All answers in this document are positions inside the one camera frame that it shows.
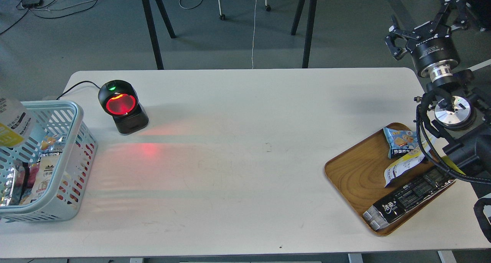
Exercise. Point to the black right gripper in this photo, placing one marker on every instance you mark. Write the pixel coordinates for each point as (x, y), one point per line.
(435, 53)

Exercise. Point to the yellow white snack pouch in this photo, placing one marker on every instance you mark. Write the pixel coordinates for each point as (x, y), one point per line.
(16, 122)

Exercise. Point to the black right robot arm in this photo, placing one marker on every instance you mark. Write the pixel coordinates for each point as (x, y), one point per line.
(449, 109)

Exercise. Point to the blue snack bag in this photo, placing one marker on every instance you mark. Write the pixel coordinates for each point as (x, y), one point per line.
(400, 142)

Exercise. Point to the yellow white snack bag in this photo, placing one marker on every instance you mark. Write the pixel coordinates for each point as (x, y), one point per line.
(402, 164)

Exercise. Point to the black long snack package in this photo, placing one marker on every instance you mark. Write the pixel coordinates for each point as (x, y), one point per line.
(406, 198)

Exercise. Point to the light blue plastic basket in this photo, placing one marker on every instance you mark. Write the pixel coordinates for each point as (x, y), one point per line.
(65, 190)

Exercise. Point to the snack bags inside basket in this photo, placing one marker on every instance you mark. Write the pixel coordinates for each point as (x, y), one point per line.
(26, 183)

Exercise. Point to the wooden tray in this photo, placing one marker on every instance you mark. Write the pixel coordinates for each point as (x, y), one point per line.
(358, 174)

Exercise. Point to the black barcode scanner red window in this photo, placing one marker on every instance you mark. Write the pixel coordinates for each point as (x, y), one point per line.
(119, 99)

